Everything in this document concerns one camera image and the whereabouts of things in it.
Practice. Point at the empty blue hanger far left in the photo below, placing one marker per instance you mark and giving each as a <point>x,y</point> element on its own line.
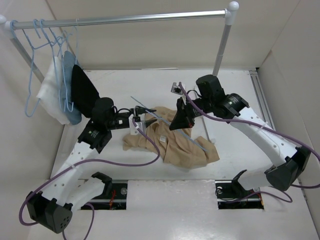
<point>30,61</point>

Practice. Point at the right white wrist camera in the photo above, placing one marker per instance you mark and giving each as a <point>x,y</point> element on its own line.
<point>175,89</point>

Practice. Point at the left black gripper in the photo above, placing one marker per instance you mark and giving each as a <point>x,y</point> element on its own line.
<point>138,111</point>

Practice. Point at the black hanging garment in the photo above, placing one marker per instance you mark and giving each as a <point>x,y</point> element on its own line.
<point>83,92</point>

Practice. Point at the silver clothes rack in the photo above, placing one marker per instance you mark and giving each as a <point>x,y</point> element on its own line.
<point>229,14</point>

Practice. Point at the light blue wire hanger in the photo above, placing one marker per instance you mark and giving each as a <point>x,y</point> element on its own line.
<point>170,123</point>

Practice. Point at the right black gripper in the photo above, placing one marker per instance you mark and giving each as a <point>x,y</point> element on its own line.
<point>183,118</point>

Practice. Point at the beige t shirt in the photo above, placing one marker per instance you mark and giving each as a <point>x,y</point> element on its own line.
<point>176,146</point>

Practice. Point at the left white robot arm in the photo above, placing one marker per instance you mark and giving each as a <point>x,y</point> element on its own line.
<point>52,204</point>

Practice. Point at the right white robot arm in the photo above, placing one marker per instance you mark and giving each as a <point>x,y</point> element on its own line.
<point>288,160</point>

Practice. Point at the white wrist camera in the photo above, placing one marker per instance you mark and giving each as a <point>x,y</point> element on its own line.
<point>135,126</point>
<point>175,89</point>

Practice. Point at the white hanging garment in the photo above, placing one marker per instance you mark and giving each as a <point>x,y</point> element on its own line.
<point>49,94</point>

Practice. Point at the blue hanging garment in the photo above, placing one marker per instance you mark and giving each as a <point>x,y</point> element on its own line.
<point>68,107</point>

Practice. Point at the blue hanger with black garment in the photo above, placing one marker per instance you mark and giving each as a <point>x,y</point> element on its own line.
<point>63,40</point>

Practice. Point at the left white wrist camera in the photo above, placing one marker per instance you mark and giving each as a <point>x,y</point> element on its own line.
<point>135,126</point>

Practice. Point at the aluminium rail right side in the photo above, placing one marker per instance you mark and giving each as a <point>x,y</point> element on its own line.
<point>262,102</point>

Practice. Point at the blue hanger with white garment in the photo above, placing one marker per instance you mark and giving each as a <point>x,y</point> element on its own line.
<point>50,92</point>

